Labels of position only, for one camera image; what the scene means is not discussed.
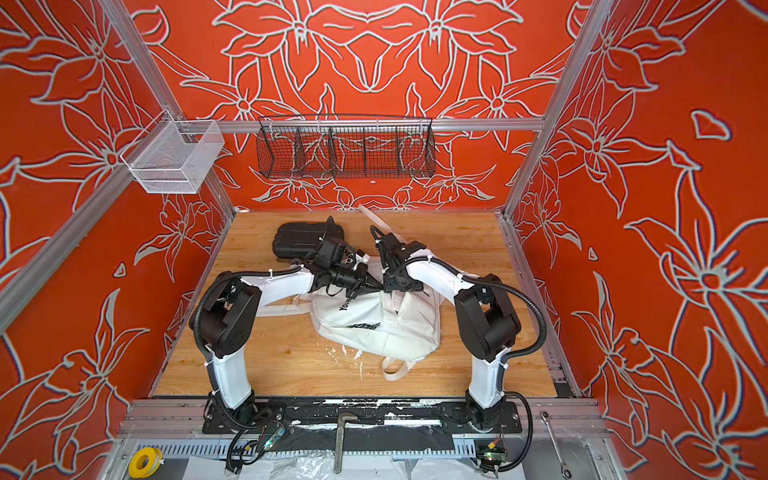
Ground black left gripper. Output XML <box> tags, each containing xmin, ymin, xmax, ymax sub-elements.
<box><xmin>328</xmin><ymin>262</ymin><xmax>382</xmax><ymax>296</ymax></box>

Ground white student backpack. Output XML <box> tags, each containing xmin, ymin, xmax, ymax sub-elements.
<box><xmin>257</xmin><ymin>242</ymin><xmax>444</xmax><ymax>381</ymax></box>

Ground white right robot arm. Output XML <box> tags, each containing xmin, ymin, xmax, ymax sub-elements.
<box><xmin>370</xmin><ymin>226</ymin><xmax>548</xmax><ymax>432</ymax></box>

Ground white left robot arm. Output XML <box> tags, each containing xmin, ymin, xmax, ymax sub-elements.
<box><xmin>189</xmin><ymin>217</ymin><xmax>384</xmax><ymax>428</ymax></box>

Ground black plastic tool case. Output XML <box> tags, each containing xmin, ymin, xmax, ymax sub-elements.
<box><xmin>272</xmin><ymin>221</ymin><xmax>345</xmax><ymax>260</ymax></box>

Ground steel wrench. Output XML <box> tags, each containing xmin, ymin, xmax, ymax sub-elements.
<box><xmin>540</xmin><ymin>411</ymin><xmax>573</xmax><ymax>480</ymax></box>

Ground yellow tape roll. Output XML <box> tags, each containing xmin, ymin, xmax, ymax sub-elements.
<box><xmin>128</xmin><ymin>447</ymin><xmax>164</xmax><ymax>479</ymax></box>

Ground black wire wall basket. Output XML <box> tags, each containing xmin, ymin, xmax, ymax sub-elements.
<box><xmin>256</xmin><ymin>115</ymin><xmax>437</xmax><ymax>180</ymax></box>

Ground metal clamp handle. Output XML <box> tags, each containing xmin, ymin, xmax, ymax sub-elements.
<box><xmin>333</xmin><ymin>412</ymin><xmax>358</xmax><ymax>475</ymax></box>

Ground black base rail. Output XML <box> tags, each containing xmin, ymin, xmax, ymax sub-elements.
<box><xmin>202</xmin><ymin>395</ymin><xmax>523</xmax><ymax>436</ymax></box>

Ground white wire wall basket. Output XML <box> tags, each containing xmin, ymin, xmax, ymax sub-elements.
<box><xmin>121</xmin><ymin>120</ymin><xmax>225</xmax><ymax>194</ymax></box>

